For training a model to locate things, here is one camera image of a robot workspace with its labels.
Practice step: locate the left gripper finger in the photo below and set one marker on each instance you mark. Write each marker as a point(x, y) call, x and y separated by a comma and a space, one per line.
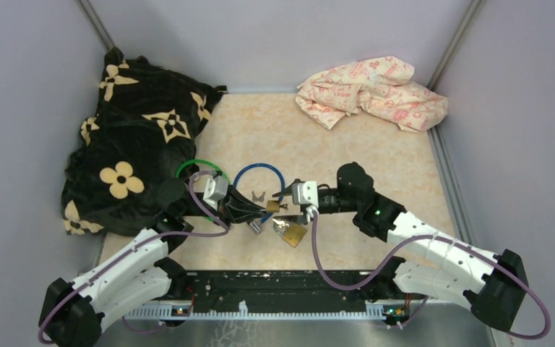
point(241, 203)
point(248, 217)

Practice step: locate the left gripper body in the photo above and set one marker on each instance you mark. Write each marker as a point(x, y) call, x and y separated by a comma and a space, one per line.
point(225, 210)

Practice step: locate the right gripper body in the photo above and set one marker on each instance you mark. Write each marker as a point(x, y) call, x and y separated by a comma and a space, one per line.
point(334, 203)

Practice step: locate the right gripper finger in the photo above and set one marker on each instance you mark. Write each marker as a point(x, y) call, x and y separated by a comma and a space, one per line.
point(301, 219)
point(287, 191)

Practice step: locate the blue cable lock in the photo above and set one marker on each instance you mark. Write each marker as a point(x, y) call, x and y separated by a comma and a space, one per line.
point(259, 177)

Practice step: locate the blue lock keys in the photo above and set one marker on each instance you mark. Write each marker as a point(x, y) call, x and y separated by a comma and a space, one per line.
point(258, 197)

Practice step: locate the large brass padlock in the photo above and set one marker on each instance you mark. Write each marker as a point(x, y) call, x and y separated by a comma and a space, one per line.
point(295, 233)

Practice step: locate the small brass padlock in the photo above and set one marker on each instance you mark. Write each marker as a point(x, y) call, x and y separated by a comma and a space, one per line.
point(273, 206)

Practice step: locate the large padlock keys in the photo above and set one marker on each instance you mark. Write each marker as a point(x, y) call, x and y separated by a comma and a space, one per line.
point(280, 226)

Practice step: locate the green cable lock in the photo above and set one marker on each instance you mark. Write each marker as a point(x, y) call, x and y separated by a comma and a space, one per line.
point(201, 167)

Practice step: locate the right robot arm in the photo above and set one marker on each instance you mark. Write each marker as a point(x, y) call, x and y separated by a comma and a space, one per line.
point(426, 249)

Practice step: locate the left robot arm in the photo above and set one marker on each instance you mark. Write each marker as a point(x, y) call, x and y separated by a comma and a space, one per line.
point(77, 312)

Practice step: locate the black floral blanket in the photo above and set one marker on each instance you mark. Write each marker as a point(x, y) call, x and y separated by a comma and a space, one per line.
point(143, 129)

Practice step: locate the crumpled printed paper bag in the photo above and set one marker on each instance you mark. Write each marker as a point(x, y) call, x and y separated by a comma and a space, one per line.
point(382, 87)

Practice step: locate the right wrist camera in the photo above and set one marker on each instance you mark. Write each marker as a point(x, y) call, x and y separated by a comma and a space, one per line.
point(305, 194)

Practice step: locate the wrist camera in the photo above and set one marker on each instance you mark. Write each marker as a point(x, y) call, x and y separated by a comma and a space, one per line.
point(216, 189)
point(305, 194)

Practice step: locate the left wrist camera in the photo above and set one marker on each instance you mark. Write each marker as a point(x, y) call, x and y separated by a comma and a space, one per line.
point(216, 189)

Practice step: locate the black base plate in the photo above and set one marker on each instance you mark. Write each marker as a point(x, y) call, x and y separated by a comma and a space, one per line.
point(280, 291)

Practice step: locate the aluminium frame rail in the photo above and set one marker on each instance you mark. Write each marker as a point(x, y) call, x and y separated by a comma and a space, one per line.
point(166, 309)

